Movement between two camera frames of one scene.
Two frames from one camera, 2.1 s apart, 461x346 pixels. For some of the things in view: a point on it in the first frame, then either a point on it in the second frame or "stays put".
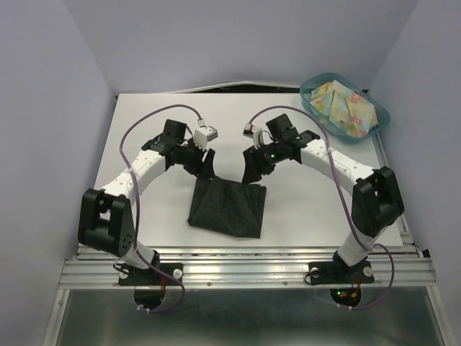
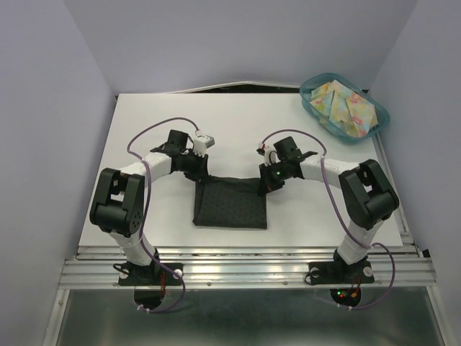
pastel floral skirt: (341, 106) stays put
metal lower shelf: (245, 316) stays put
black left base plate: (151, 277) stays put
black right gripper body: (266, 157) to (275, 174)
